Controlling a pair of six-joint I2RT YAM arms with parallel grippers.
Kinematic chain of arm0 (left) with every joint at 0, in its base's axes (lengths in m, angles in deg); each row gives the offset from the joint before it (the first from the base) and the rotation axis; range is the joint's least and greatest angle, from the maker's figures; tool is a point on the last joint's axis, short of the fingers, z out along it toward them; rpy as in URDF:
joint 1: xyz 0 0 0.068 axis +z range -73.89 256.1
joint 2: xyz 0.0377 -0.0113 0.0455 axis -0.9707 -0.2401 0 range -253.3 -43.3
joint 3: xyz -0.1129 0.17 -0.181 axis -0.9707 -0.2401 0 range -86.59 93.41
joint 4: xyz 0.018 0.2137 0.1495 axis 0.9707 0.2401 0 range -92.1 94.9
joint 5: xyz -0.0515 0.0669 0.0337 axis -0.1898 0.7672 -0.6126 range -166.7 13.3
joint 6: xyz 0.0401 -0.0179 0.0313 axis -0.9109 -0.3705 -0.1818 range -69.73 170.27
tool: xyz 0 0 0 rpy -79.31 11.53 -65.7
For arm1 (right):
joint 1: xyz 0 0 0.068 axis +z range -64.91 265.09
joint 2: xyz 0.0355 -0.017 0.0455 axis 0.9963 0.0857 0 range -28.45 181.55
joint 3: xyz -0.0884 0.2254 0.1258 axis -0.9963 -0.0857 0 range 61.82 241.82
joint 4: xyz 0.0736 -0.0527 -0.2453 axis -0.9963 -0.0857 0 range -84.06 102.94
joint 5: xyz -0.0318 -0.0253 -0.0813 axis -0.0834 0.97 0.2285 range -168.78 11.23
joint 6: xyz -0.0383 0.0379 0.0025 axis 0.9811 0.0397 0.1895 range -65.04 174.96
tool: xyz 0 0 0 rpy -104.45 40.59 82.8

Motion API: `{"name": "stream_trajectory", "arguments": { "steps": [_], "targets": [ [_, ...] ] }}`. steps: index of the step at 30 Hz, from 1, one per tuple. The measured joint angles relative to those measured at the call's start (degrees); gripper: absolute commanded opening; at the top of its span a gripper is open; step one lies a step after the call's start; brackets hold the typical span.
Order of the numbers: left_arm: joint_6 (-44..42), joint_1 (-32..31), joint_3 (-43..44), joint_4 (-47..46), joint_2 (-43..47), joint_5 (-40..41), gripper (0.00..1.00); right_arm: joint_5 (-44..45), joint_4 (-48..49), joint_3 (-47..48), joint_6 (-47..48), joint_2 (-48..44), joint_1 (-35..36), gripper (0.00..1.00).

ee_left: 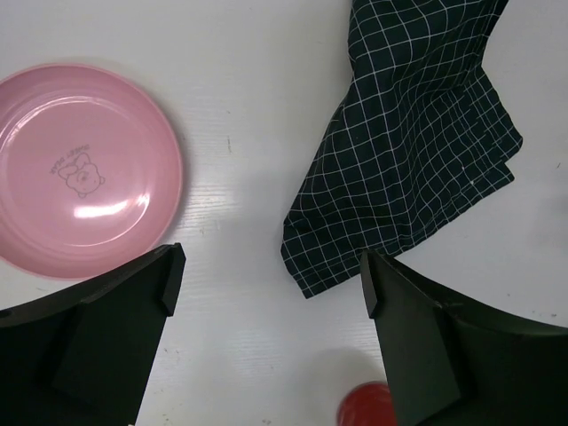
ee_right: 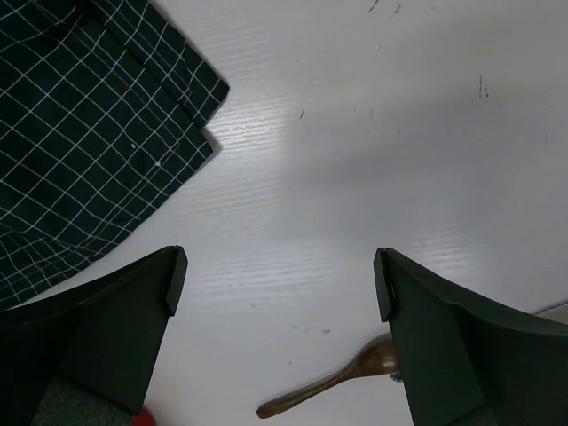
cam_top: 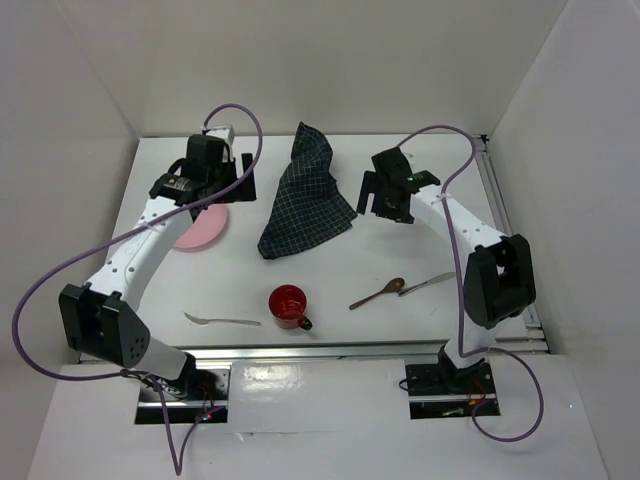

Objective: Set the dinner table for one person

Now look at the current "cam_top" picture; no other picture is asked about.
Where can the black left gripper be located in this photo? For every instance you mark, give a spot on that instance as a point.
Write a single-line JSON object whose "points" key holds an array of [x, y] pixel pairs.
{"points": [[243, 191]]}

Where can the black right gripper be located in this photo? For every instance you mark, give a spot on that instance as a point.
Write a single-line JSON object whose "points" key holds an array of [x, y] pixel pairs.
{"points": [[369, 186]]}

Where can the pink plastic plate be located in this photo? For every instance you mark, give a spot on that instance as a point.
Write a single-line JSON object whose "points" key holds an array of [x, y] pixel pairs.
{"points": [[209, 225]]}

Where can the dark checked cloth placemat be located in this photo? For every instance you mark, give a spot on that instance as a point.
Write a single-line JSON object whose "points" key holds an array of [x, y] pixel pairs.
{"points": [[308, 209]]}

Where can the brown wooden spoon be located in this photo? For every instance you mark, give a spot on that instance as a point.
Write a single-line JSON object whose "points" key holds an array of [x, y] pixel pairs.
{"points": [[392, 287]]}

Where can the red enamel mug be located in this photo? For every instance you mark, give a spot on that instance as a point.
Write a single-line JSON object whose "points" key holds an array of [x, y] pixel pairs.
{"points": [[287, 304]]}

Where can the silver metal fork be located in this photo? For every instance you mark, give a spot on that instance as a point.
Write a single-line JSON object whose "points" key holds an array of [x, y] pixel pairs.
{"points": [[213, 321]]}

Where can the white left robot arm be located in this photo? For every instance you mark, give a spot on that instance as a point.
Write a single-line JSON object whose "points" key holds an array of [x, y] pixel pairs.
{"points": [[100, 317]]}

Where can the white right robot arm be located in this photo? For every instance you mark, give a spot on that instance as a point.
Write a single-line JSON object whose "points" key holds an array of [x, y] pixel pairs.
{"points": [[494, 272]]}

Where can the silver table knife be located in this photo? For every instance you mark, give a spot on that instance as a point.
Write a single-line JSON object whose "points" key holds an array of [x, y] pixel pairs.
{"points": [[435, 280]]}

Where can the aluminium front rail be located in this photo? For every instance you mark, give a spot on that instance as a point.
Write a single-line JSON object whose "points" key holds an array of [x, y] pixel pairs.
{"points": [[331, 352]]}

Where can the aluminium rail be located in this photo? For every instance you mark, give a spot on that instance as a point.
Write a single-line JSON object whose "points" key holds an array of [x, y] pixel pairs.
{"points": [[502, 222], [331, 352]]}

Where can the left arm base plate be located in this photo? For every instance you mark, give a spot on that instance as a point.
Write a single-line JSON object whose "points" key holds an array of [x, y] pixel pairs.
{"points": [[209, 400]]}

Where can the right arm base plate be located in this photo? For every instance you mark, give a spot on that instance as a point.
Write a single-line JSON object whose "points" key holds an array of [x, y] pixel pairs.
{"points": [[430, 397]]}

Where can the aluminium right side rail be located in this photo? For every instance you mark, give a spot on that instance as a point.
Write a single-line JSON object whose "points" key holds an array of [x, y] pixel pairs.
{"points": [[502, 222]]}

